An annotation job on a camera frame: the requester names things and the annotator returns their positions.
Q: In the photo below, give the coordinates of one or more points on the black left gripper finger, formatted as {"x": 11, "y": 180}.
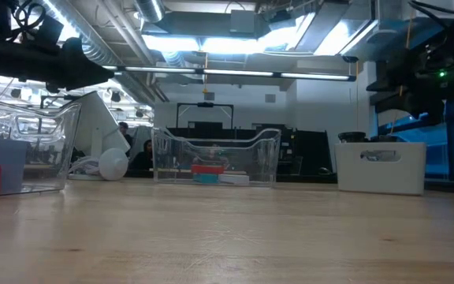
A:
{"x": 93, "y": 73}

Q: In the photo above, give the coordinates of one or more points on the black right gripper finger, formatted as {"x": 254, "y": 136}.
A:
{"x": 412, "y": 104}
{"x": 392, "y": 77}

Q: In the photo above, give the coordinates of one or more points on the small white box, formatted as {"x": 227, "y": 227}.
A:
{"x": 233, "y": 179}

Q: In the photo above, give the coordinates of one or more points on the person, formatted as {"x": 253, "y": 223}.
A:
{"x": 144, "y": 155}
{"x": 123, "y": 132}

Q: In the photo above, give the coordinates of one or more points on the white plastic bin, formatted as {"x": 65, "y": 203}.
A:
{"x": 380, "y": 177}

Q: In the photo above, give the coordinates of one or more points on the clear plastic bin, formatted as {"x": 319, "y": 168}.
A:
{"x": 65, "y": 158}
{"x": 258, "y": 158}

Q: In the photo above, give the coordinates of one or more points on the black cabinet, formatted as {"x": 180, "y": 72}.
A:
{"x": 313, "y": 154}

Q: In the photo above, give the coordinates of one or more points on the long ceiling light bar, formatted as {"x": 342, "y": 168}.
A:
{"x": 231, "y": 72}

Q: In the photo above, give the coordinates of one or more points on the teal flat item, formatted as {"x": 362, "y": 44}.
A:
{"x": 205, "y": 178}

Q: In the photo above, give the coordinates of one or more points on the grey ceiling box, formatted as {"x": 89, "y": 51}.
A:
{"x": 243, "y": 21}

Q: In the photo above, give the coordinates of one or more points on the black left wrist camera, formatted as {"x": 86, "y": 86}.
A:
{"x": 49, "y": 29}

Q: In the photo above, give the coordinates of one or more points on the round silver duct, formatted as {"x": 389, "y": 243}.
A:
{"x": 150, "y": 10}

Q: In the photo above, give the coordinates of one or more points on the black frame stand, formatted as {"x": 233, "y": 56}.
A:
{"x": 205, "y": 105}

